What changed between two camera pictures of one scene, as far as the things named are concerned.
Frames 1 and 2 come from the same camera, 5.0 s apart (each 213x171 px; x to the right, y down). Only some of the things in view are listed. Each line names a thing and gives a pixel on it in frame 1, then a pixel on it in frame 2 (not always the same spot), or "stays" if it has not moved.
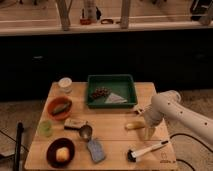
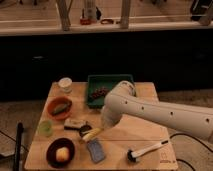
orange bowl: [55, 102] stays
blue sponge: [97, 150] stays
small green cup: [46, 128] stays
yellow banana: [135, 125] to [91, 134]
